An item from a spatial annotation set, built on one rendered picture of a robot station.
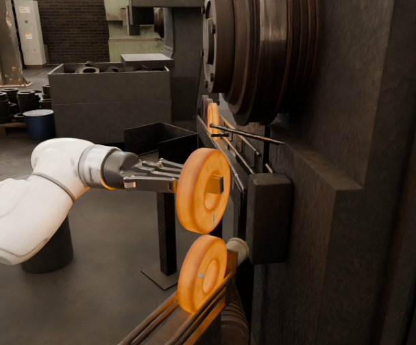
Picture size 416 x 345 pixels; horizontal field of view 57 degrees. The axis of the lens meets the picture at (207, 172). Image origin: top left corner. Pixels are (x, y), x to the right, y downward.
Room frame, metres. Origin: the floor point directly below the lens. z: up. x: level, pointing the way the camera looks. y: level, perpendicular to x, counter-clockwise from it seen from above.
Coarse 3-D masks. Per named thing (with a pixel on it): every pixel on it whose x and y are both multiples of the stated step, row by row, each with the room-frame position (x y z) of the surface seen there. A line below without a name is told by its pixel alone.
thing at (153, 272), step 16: (144, 128) 1.71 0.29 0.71; (160, 128) 1.78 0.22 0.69; (176, 128) 1.69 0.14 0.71; (128, 144) 1.65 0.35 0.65; (144, 144) 1.71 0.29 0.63; (160, 144) 1.46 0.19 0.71; (176, 144) 1.51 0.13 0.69; (192, 144) 1.57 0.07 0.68; (144, 160) 1.59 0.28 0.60; (176, 160) 1.51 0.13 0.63; (160, 192) 1.57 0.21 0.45; (160, 208) 1.58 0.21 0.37; (160, 224) 1.58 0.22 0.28; (160, 240) 1.59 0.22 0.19; (160, 256) 1.59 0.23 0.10; (144, 272) 1.59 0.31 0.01; (160, 272) 1.59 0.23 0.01; (176, 272) 1.59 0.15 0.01
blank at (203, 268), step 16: (208, 240) 0.64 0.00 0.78; (192, 256) 0.60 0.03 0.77; (208, 256) 0.62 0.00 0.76; (224, 256) 0.68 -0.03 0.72; (192, 272) 0.58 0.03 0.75; (208, 272) 0.66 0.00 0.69; (224, 272) 0.68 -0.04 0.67; (192, 288) 0.57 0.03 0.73; (208, 288) 0.63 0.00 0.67; (192, 304) 0.56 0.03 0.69
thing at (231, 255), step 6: (228, 252) 0.70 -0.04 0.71; (234, 252) 0.69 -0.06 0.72; (228, 258) 0.70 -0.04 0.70; (234, 258) 0.69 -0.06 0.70; (228, 264) 0.69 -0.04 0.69; (234, 264) 0.69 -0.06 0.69; (228, 270) 0.69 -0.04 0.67; (234, 270) 0.69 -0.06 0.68; (234, 276) 0.68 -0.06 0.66; (234, 288) 0.68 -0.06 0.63; (234, 294) 0.68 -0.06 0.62
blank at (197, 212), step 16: (192, 160) 0.61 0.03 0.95; (208, 160) 0.62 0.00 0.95; (224, 160) 0.67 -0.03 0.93; (192, 176) 0.58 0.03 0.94; (208, 176) 0.62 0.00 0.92; (224, 176) 0.67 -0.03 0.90; (176, 192) 0.58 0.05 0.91; (192, 192) 0.57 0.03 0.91; (224, 192) 0.67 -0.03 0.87; (176, 208) 0.58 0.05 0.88; (192, 208) 0.57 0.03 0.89; (208, 208) 0.63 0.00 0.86; (224, 208) 0.67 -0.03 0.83; (192, 224) 0.57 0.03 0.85; (208, 224) 0.61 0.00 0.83
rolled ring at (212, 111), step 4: (212, 104) 1.84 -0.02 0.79; (216, 104) 1.84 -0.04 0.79; (208, 108) 1.90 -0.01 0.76; (212, 108) 1.81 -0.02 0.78; (216, 108) 1.81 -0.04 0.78; (208, 112) 1.91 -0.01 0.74; (212, 112) 1.79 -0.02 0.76; (216, 112) 1.79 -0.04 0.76; (208, 116) 1.91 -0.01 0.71; (212, 116) 1.78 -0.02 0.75; (216, 116) 1.78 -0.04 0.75; (208, 120) 1.92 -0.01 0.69; (212, 120) 1.77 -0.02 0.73; (216, 120) 1.77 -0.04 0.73; (208, 124) 1.91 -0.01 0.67; (216, 124) 1.77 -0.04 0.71; (208, 128) 1.90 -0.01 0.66; (212, 128) 1.77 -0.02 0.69; (212, 132) 1.77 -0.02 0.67; (216, 132) 1.77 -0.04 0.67
